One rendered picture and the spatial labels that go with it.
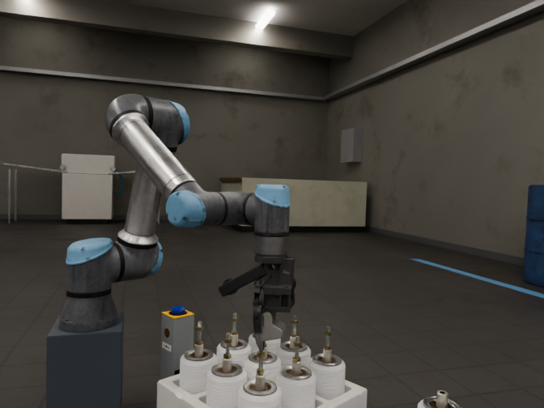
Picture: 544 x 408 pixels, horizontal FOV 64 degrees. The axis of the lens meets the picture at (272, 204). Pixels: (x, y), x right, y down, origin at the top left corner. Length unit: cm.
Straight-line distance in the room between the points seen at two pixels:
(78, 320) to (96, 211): 593
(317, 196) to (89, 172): 351
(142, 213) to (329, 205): 549
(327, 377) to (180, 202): 58
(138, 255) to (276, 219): 53
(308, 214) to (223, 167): 224
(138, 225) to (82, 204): 590
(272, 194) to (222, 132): 723
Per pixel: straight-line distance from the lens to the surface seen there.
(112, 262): 128
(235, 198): 96
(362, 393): 124
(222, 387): 110
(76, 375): 131
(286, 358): 125
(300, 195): 646
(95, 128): 801
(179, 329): 133
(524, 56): 505
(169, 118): 122
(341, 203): 672
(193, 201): 88
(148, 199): 127
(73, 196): 719
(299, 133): 853
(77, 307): 129
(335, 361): 120
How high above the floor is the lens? 70
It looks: 3 degrees down
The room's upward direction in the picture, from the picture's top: 2 degrees clockwise
